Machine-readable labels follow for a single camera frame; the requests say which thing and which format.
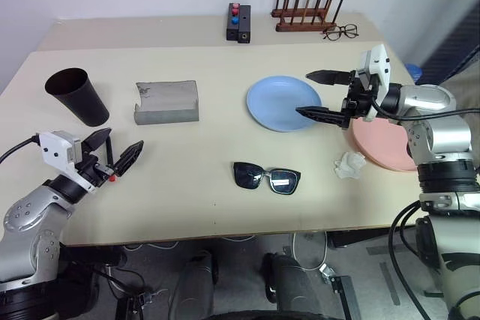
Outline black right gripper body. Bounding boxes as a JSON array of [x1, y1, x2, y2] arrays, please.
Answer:
[[340, 68, 377, 121]]

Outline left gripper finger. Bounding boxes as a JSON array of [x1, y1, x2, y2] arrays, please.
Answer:
[[80, 127, 113, 153], [112, 139, 146, 179]]

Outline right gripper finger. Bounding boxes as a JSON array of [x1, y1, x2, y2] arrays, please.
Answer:
[[305, 69, 354, 87], [295, 105, 354, 131]]

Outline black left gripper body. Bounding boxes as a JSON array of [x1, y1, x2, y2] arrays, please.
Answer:
[[76, 151, 118, 188]]

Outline grey felt glasses case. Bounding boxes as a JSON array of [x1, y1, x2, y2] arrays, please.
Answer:
[[133, 79, 200, 126]]

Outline black sunglasses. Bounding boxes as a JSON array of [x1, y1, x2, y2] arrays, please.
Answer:
[[232, 161, 302, 196]]

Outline black stick with red end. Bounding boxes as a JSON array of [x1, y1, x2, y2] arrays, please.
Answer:
[[105, 135, 116, 183]]

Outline black plastic cup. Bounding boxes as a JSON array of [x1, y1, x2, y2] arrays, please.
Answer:
[[43, 67, 110, 128]]

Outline dark thin-framed eyeglasses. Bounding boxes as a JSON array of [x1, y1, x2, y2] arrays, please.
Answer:
[[322, 23, 360, 42]]

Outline pink round plate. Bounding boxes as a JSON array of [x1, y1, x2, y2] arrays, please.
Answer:
[[346, 115, 419, 173]]

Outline blue round plate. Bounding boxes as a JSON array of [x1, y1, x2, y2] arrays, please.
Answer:
[[246, 75, 323, 133]]

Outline crumpled white tissue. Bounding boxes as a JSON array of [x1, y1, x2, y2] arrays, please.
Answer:
[[333, 150, 367, 179]]

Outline brown wooden peg rack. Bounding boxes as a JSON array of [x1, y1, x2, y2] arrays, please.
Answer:
[[270, 0, 344, 33]]

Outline blue water jug cap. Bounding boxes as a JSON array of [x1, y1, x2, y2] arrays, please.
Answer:
[[406, 61, 423, 83]]

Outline black box with round hole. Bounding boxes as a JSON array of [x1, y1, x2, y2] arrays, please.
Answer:
[[236, 4, 252, 44]]

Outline dark brown furniture panel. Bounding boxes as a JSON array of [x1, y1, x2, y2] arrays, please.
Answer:
[[418, 8, 480, 87]]

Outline black box with coloured buttons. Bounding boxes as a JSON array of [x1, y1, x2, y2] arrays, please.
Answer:
[[226, 2, 241, 41]]

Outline dark grey rounded shape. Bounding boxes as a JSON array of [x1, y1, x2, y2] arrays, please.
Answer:
[[261, 253, 314, 320], [167, 248, 219, 320]]

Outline silver metal clamp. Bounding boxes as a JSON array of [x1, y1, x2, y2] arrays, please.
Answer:
[[318, 264, 338, 284]]

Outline black metal strut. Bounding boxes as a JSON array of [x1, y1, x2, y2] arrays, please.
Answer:
[[328, 274, 363, 320]]

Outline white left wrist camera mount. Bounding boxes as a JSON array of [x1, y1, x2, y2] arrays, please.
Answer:
[[36, 130, 95, 194]]

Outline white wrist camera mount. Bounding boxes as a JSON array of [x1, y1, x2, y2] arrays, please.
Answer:
[[36, 130, 95, 194], [358, 44, 392, 124]]

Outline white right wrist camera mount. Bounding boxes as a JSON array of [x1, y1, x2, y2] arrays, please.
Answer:
[[358, 44, 392, 124]]

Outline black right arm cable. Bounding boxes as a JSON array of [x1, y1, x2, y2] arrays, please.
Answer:
[[370, 102, 480, 123]]

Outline black left wrist camera cable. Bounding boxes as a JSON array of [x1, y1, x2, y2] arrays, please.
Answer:
[[0, 135, 41, 163]]

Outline black floor cable tangle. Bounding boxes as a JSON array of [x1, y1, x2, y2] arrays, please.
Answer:
[[89, 263, 166, 320]]

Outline black table frame bar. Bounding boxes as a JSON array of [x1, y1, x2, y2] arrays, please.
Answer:
[[325, 226, 395, 250]]

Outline white floor cable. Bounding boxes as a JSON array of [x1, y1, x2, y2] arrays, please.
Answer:
[[291, 232, 330, 272]]

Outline black looped cable bundle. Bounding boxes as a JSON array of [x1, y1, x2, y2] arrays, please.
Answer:
[[388, 199, 431, 320]]

